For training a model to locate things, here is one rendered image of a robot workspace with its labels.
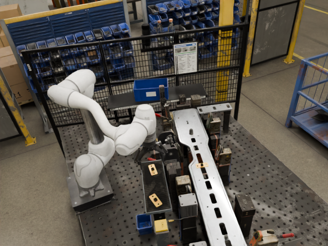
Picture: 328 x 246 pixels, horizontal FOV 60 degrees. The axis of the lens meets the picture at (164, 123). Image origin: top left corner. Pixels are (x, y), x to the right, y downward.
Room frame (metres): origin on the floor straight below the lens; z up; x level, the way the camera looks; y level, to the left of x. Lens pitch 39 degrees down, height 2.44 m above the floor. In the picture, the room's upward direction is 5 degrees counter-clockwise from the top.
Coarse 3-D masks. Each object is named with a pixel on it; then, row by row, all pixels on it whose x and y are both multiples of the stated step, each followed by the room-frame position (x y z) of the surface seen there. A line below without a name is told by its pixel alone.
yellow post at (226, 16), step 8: (224, 0) 2.39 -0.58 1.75; (232, 0) 2.39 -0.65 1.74; (224, 8) 2.38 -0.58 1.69; (232, 8) 2.40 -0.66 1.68; (224, 16) 2.38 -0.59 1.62; (232, 16) 2.39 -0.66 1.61; (224, 24) 2.38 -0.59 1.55; (224, 40) 2.39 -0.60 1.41; (224, 48) 2.39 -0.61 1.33; (224, 56) 2.39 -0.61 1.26; (224, 64) 2.39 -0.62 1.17; (216, 80) 2.46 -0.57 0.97; (216, 88) 2.44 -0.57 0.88; (224, 88) 2.39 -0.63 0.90; (216, 96) 2.43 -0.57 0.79; (224, 96) 2.39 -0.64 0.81
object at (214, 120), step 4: (212, 120) 1.75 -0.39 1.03; (216, 120) 1.72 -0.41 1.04; (220, 120) 1.73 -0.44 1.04; (212, 124) 1.70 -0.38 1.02; (216, 124) 1.71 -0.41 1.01; (220, 124) 1.71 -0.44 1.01; (208, 128) 1.74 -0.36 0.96; (212, 128) 1.70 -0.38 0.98; (216, 128) 1.71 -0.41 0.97; (220, 128) 1.73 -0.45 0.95; (212, 132) 1.70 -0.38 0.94; (216, 132) 1.71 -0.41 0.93; (208, 144) 1.74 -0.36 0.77
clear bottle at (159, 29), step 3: (159, 21) 2.39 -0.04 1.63; (159, 24) 2.39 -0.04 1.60; (159, 27) 2.38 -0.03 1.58; (162, 27) 2.39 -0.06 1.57; (156, 30) 2.39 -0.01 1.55; (159, 30) 2.37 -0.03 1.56; (162, 30) 2.38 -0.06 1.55; (159, 33) 2.37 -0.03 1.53; (159, 39) 2.38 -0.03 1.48; (162, 39) 2.37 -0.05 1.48; (159, 42) 2.38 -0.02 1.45; (162, 42) 2.37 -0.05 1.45
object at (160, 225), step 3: (165, 219) 0.82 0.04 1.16; (156, 222) 0.81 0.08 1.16; (159, 222) 0.80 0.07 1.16; (162, 222) 0.80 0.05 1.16; (165, 222) 0.80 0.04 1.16; (156, 225) 0.79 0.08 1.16; (159, 225) 0.79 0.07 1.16; (162, 225) 0.78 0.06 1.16; (165, 225) 0.78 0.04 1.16; (156, 228) 0.77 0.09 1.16; (159, 228) 0.77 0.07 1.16; (162, 228) 0.77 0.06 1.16; (165, 228) 0.77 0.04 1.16; (156, 231) 0.76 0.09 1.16; (159, 231) 0.76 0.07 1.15
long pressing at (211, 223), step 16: (176, 112) 1.93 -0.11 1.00; (192, 112) 1.91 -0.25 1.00; (176, 128) 1.72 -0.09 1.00; (192, 128) 1.70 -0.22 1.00; (192, 144) 1.52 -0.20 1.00; (208, 160) 1.35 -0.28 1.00; (192, 176) 1.21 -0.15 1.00; (208, 176) 1.21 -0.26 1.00; (208, 192) 1.08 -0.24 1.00; (224, 192) 1.07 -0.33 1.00; (208, 208) 0.97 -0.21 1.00; (224, 208) 0.96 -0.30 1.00; (208, 224) 0.87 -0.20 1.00; (208, 240) 0.78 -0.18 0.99; (224, 240) 0.76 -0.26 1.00; (240, 240) 0.76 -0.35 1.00
